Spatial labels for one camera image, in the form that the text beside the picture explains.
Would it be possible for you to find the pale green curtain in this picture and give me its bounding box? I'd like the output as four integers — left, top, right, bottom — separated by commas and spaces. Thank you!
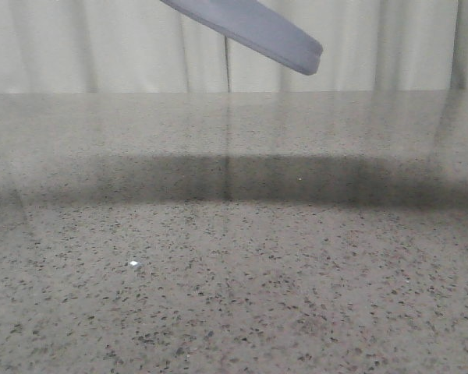
0, 1, 468, 94

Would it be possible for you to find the light blue slipper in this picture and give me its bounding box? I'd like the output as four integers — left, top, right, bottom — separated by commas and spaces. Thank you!
165, 0, 323, 76

